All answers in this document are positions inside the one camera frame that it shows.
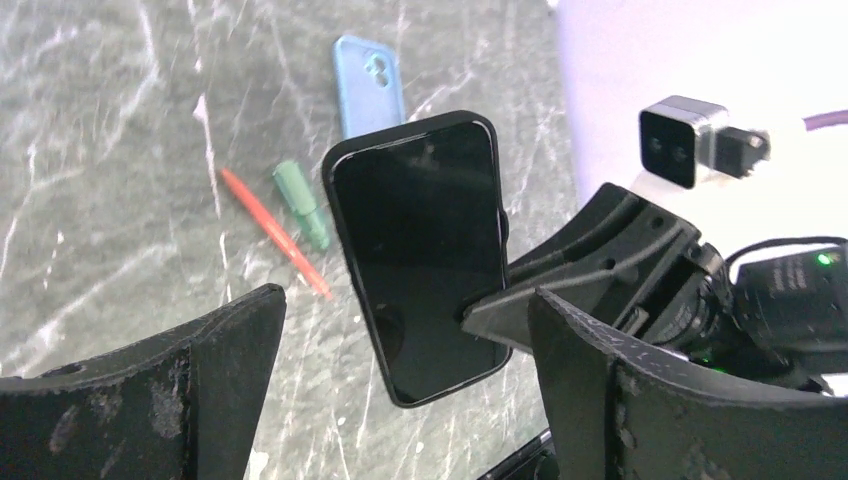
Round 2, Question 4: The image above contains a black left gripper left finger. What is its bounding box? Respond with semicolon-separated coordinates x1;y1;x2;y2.
1;284;286;479

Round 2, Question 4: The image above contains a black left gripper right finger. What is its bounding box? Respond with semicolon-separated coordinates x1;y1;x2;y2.
528;289;847;479

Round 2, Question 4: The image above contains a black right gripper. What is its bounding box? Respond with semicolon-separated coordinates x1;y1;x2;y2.
461;185;722;352

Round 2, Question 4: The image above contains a black phone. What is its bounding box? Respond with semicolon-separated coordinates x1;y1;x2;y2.
321;110;512;409

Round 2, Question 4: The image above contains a light blue phone case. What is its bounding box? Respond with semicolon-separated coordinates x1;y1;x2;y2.
332;35;407;139

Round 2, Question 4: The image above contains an orange pen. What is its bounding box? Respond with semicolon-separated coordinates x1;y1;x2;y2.
218;168;333;299

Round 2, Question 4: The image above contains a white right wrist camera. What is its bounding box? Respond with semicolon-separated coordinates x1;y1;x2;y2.
638;95;771;189

